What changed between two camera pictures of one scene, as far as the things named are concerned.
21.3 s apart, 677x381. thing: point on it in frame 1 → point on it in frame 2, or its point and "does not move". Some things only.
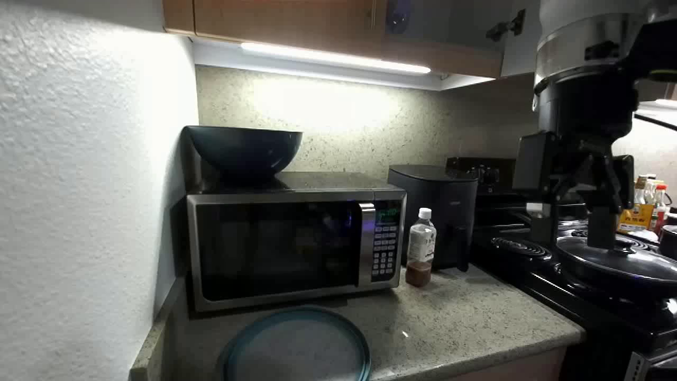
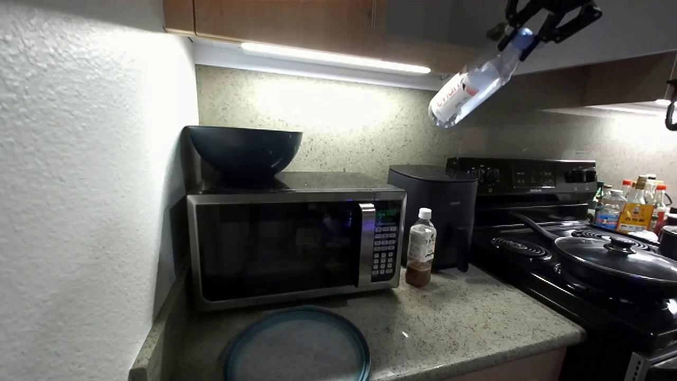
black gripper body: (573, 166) → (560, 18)
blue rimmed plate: (299, 343) does not move
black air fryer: (450, 193) does not move
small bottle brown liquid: (421, 247) does not move
